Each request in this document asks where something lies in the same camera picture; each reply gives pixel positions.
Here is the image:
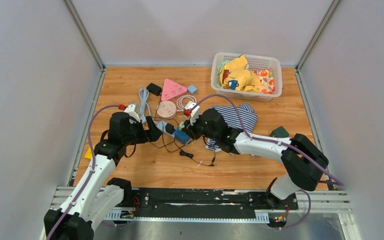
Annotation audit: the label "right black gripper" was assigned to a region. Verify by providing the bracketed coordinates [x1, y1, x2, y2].
[183, 113, 219, 142]

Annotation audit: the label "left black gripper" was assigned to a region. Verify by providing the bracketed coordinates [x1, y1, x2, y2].
[122, 115, 162, 146]

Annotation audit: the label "light blue power strip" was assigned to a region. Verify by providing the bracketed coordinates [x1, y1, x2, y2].
[156, 120, 178, 139]

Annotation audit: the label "blue cube charger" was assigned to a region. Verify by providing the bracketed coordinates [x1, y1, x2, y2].
[174, 128, 191, 145]

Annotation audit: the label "black adapter with cable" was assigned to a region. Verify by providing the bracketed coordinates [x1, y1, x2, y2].
[145, 122, 217, 168]

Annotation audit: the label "pink triangular power strip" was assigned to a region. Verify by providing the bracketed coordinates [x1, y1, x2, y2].
[161, 78, 188, 102]

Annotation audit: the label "yellow power adapter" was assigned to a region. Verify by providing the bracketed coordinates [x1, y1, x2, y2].
[83, 147, 93, 160]

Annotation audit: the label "dark green cube charger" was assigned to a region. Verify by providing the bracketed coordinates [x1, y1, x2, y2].
[269, 126, 290, 138]

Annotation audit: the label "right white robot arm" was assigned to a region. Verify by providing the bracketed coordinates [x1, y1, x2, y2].
[182, 107, 329, 209]

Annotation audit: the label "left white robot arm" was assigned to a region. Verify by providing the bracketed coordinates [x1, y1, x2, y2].
[44, 111, 162, 240]

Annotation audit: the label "pink round power strip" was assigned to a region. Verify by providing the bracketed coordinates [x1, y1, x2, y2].
[156, 100, 177, 119]

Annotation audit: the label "light blue small charger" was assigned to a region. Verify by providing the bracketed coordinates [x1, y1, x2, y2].
[187, 84, 198, 95]

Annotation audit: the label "blue striped shirt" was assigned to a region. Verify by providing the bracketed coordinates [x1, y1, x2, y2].
[205, 103, 258, 153]

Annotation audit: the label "black adapter at back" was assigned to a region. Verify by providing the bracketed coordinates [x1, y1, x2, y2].
[146, 83, 163, 96]

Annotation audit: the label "yellow clothes in basket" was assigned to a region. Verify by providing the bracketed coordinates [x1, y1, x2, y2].
[216, 55, 276, 95]

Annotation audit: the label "white plastic basket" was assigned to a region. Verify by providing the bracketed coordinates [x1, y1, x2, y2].
[210, 52, 283, 102]

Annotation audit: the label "pink coiled cable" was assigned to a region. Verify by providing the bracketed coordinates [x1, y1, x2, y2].
[176, 94, 198, 113]

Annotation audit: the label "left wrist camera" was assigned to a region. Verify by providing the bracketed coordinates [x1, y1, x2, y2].
[123, 103, 141, 123]

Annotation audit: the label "light blue power cord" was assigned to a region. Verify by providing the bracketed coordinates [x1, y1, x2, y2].
[138, 87, 153, 124]

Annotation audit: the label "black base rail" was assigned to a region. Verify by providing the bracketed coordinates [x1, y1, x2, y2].
[105, 188, 299, 223]

